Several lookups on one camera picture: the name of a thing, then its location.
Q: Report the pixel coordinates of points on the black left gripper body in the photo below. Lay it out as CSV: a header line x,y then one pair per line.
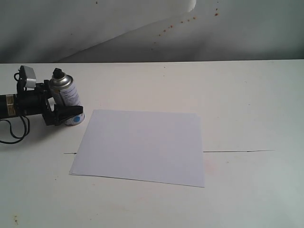
x,y
33,102

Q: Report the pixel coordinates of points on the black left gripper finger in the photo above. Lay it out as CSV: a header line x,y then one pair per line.
x,y
68,115

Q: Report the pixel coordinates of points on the silver spray can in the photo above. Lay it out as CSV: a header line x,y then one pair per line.
x,y
65,94

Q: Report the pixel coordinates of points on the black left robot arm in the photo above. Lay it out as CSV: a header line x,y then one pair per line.
x,y
7,107

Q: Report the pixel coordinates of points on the white paper sheet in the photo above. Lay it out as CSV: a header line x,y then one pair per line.
x,y
142,145

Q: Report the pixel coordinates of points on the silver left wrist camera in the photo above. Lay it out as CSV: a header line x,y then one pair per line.
x,y
27,77

